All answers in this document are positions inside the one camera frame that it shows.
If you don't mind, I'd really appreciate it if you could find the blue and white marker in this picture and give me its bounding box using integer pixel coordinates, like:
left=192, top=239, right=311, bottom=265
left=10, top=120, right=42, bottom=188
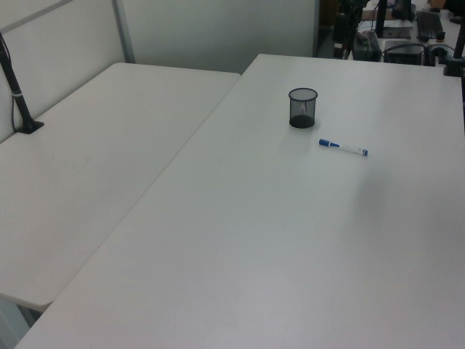
left=318, top=138, right=370, bottom=157

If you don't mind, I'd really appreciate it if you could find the black mesh pen cup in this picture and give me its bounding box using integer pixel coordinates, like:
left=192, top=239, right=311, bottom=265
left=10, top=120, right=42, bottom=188
left=288, top=87, right=318, bottom=129

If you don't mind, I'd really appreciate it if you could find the white side table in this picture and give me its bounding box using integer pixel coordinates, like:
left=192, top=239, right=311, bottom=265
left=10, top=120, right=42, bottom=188
left=0, top=62, right=243, bottom=313

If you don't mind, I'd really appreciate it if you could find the black hanging box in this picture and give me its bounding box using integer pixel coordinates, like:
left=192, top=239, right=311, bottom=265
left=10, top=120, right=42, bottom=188
left=333, top=13, right=350, bottom=59

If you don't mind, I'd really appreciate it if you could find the black device with green light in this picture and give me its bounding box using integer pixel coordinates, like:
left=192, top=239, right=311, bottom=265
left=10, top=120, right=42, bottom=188
left=352, top=31, right=381, bottom=61

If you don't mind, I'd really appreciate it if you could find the black box device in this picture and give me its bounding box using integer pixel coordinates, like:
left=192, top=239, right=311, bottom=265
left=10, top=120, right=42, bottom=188
left=384, top=39, right=426, bottom=66

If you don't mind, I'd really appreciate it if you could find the black monitor stand pole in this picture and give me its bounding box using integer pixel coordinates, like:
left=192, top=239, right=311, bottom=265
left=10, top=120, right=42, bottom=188
left=373, top=0, right=389, bottom=38

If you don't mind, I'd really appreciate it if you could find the black keyboard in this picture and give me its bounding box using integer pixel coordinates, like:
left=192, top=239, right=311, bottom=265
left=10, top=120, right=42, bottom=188
left=416, top=9, right=446, bottom=41

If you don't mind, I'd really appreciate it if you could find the grey metal partition post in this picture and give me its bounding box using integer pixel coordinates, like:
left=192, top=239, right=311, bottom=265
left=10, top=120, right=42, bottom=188
left=110, top=0, right=137, bottom=65

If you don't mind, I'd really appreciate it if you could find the black camera stand pole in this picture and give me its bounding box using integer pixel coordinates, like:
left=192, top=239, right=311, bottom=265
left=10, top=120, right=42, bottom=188
left=0, top=31, right=45, bottom=136

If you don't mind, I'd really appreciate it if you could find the black clamp mount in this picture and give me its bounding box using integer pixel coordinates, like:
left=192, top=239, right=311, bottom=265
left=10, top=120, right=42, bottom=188
left=442, top=25, right=465, bottom=77

